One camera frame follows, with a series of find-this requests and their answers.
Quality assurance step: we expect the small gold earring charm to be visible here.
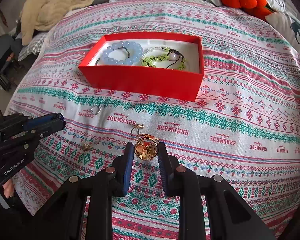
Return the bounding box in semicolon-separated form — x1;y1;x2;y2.
81;142;91;152

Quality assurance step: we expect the gold ring cluster keychain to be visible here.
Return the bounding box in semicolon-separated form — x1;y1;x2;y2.
130;124;160;161

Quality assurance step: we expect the light blue bead bracelet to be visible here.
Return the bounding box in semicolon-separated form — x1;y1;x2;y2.
99;41;144;66

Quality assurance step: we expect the small pearl bead bracelet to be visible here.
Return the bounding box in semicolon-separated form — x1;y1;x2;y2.
141;46;171;58

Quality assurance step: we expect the green bead black cord bracelet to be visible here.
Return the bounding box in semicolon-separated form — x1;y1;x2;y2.
141;47;188;71

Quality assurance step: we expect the black hair claw clip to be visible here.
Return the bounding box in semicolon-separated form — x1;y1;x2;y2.
56;113;64;120

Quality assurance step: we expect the person's left hand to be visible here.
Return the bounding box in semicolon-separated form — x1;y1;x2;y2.
2;179;14;198

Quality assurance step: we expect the patterned knit bedspread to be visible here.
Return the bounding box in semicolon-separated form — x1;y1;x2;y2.
6;0;300;237

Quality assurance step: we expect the beige quilted blanket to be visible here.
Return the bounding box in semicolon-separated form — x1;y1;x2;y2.
20;0;94;46

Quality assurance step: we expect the red cardboard box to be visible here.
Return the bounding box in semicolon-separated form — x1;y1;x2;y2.
78;31;204;101

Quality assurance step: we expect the white deer print pillow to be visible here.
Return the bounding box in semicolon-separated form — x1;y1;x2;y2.
265;12;300;55

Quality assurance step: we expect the orange pumpkin plush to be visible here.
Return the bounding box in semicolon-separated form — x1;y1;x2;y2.
221;0;274;21

